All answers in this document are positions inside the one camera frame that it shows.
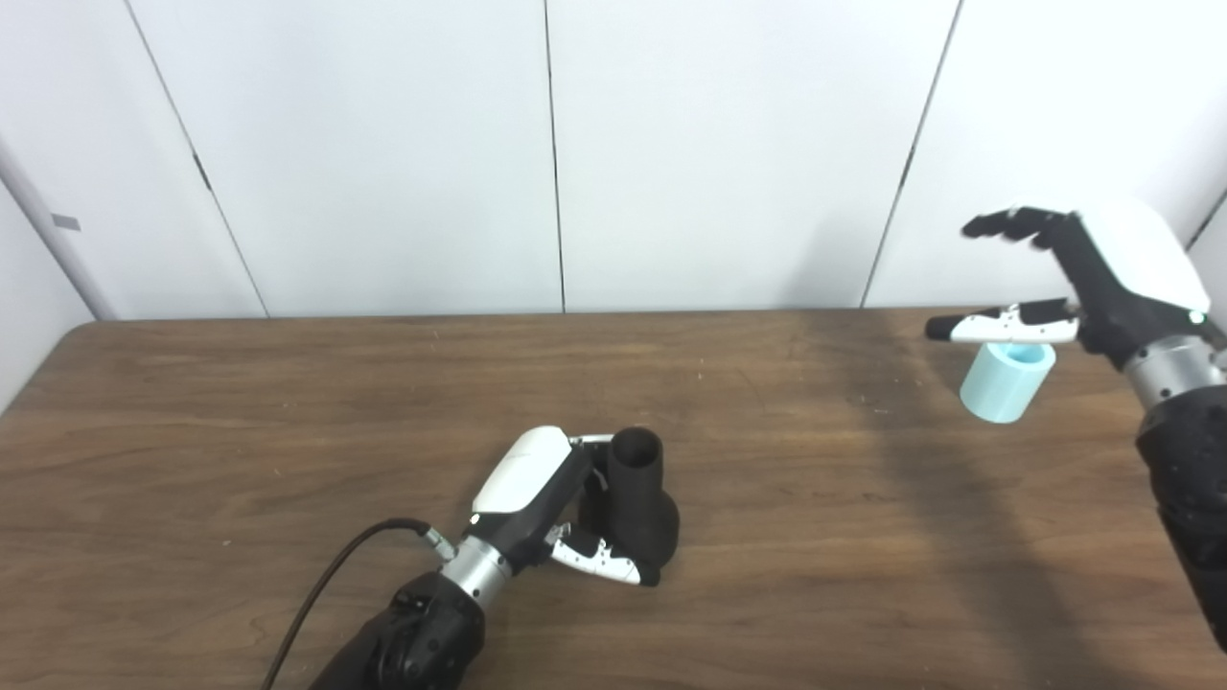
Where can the small grey wall label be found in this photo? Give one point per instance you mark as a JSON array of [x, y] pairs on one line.
[[66, 222]]

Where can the black funnel-shaped nozzle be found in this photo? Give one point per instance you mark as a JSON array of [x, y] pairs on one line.
[[637, 498]]

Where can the light blue cylinder cup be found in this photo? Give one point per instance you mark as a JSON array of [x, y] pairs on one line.
[[1002, 388]]

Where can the white wall corner trim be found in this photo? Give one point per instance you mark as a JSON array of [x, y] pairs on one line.
[[48, 230]]

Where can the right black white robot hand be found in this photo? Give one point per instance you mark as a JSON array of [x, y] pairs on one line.
[[1131, 268]]

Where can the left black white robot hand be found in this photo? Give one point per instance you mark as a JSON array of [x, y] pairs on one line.
[[522, 479]]

